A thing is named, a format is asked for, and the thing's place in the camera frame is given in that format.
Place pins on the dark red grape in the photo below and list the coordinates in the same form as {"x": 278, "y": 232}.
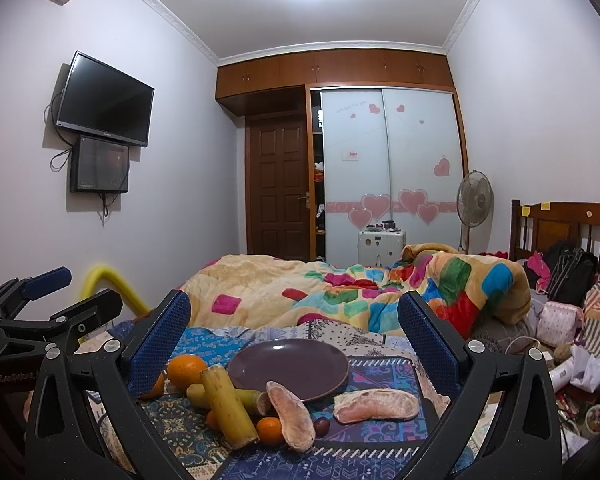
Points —
{"x": 321, "y": 427}

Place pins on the yellow foam tube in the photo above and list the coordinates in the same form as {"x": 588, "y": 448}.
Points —
{"x": 106, "y": 275}

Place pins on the wooden headboard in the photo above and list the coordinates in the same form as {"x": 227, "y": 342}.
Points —
{"x": 538, "y": 227}

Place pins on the wall mounted black television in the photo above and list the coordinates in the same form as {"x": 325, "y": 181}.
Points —
{"x": 99, "y": 100}

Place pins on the short sugarcane piece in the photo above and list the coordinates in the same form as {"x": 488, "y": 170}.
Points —
{"x": 256, "y": 403}

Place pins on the colourful patchwork blanket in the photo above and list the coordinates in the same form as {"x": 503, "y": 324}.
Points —
{"x": 262, "y": 291}

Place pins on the small black wall monitor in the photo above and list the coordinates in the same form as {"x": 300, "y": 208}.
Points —
{"x": 99, "y": 166}

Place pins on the sliding wardrobe with hearts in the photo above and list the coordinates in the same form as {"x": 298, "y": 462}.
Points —
{"x": 386, "y": 143}

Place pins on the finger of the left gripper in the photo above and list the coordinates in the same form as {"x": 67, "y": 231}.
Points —
{"x": 46, "y": 283}
{"x": 87, "y": 315}

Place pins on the white box appliance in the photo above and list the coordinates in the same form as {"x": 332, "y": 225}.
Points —
{"x": 380, "y": 247}

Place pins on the long sugarcane piece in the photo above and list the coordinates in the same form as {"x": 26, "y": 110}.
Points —
{"x": 235, "y": 423}

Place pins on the blue patterned patchwork cloth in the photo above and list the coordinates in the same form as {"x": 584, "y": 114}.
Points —
{"x": 321, "y": 400}

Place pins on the standing electric fan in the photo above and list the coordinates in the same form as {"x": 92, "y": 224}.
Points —
{"x": 474, "y": 201}

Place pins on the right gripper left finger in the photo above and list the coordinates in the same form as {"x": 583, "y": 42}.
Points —
{"x": 63, "y": 439}

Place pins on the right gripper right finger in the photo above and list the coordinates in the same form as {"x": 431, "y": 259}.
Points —
{"x": 523, "y": 440}

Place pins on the small tangerine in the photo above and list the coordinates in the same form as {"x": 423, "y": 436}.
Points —
{"x": 270, "y": 431}
{"x": 212, "y": 422}

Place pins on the pink quilted pouch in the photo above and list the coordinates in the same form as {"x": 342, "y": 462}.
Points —
{"x": 558, "y": 323}

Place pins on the large orange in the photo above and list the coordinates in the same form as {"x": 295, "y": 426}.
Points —
{"x": 156, "y": 390}
{"x": 185, "y": 370}

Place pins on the brown wooden door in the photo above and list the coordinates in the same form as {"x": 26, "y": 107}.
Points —
{"x": 277, "y": 187}

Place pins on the purple round plate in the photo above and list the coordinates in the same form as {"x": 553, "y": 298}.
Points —
{"x": 310, "y": 369}

